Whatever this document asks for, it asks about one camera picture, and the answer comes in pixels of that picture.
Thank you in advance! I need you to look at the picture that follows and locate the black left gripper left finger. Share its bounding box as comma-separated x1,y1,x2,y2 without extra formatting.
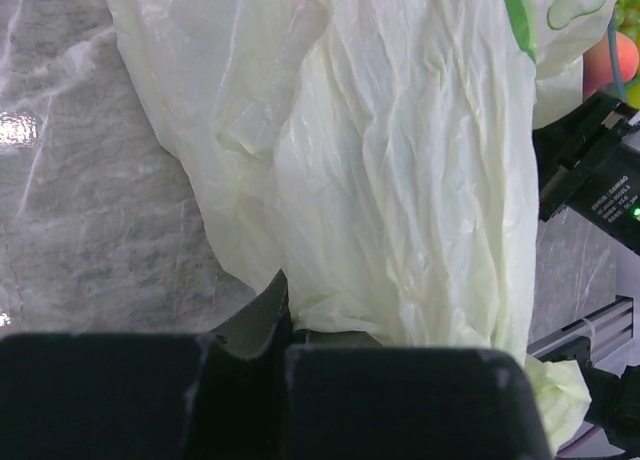
212,270,291,360

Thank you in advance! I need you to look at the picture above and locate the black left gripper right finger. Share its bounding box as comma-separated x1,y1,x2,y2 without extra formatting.
292,329,382,348

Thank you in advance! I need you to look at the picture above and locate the green printed plastic bag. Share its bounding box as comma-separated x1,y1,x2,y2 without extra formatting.
106,0,616,450

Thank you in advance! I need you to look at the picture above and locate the green grape bunch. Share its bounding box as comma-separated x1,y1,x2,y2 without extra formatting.
614,0,639,41

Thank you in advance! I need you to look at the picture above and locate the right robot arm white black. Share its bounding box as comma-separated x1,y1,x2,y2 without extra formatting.
532,92,639,253

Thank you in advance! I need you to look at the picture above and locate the pink peach with leaf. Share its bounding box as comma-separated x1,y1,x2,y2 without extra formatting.
583,32,639,99

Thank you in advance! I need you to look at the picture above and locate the teal transparent plastic tray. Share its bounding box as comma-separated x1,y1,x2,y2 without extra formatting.
606,24,639,109

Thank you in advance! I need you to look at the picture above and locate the aluminium mounting rail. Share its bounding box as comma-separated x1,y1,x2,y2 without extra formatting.
528,296,634,363

